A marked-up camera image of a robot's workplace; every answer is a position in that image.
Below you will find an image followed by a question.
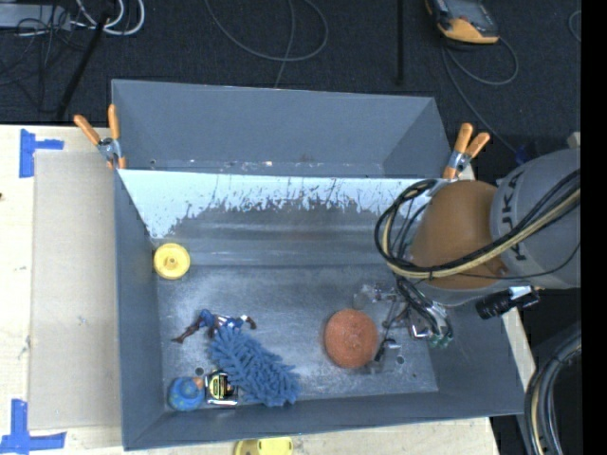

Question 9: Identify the orange round scrubber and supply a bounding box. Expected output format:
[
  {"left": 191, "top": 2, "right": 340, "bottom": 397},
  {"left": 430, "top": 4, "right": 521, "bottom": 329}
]
[{"left": 322, "top": 308, "right": 380, "bottom": 370}]

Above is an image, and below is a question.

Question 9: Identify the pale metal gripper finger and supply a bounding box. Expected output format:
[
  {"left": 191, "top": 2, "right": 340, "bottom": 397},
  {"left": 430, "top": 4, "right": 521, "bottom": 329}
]
[
  {"left": 368, "top": 338, "right": 405, "bottom": 374},
  {"left": 353, "top": 281, "right": 399, "bottom": 309}
]

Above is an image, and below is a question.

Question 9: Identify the black cylinder on white bracket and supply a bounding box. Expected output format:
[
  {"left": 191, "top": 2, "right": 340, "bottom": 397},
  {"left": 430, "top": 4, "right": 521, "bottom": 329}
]
[{"left": 475, "top": 284, "right": 543, "bottom": 321}]

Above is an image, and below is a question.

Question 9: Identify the blue and brown toy figure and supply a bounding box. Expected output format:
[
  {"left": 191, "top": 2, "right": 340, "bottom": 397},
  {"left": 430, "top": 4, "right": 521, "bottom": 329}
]
[{"left": 171, "top": 308, "right": 258, "bottom": 345}]

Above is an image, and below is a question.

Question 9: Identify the blue round toy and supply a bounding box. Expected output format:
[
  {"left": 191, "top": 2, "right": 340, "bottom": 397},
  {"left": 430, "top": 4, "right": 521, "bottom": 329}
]
[{"left": 166, "top": 375, "right": 206, "bottom": 412}]

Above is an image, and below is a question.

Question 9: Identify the grey metal bin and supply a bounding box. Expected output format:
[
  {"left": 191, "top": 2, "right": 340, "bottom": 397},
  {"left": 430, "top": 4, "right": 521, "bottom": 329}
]
[{"left": 110, "top": 79, "right": 525, "bottom": 452}]

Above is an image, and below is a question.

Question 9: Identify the yellow plastic disc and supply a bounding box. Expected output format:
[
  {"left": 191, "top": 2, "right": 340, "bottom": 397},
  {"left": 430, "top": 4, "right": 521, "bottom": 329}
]
[{"left": 153, "top": 242, "right": 192, "bottom": 281}]

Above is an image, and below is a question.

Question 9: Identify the pale cardboard board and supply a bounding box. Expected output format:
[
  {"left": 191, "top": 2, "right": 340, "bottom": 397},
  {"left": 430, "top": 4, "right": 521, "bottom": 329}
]
[{"left": 27, "top": 149, "right": 125, "bottom": 431}]

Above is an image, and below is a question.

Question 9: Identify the yellow and black tape measure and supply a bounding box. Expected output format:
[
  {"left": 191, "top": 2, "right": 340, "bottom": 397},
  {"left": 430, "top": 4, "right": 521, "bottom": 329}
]
[{"left": 204, "top": 370, "right": 240, "bottom": 408}]

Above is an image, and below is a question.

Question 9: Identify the blue chenille duster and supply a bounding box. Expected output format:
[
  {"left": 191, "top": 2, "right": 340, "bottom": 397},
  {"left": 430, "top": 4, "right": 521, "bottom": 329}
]
[{"left": 207, "top": 325, "right": 302, "bottom": 409}]

